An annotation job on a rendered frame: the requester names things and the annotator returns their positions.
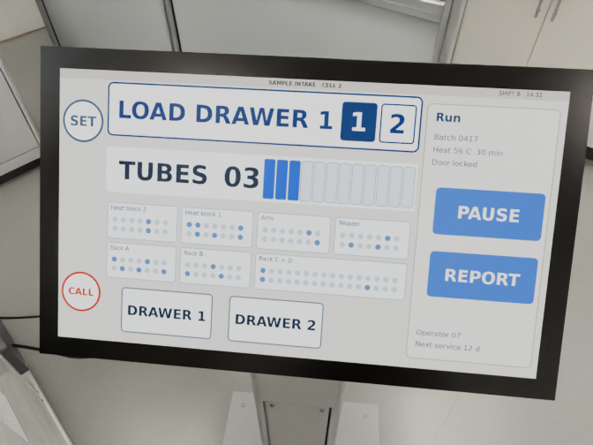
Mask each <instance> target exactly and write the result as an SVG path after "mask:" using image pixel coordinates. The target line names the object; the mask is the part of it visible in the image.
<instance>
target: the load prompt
mask: <svg viewBox="0 0 593 445"><path fill-rule="evenodd" d="M423 108H424V96H414V95H396V94H360V93H342V92H323V91H305V90H287V89H268V88H249V87H214V86H195V85H178V84H159V83H140V82H122V81H108V109H107V136H118V137H134V138H149V139H166V140H196V141H212V142H227V143H243V144H258V145H274V146H290V147H320V148H335V149H351V150H367V151H382V152H398V153H413V154H419V149H420V139H421V129H422V119H423Z"/></svg>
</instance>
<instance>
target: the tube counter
mask: <svg viewBox="0 0 593 445"><path fill-rule="evenodd" d="M417 169H418V164H408V163H393V162H363V161H348V160H333V159H318V158H303V157H287V156H272V155H242V154H227V153H222V167H221V199H225V200H252V201H265V202H279V203H293V204H306V205H320V206H333V207H360V208H373V209H386V210H401V211H414V209H415V198H416V188H417Z"/></svg>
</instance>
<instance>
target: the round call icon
mask: <svg viewBox="0 0 593 445"><path fill-rule="evenodd" d="M101 298H102V272H98V271H86V270H76V269H64V268H60V311H64V312H75V313H95V314H101Z"/></svg>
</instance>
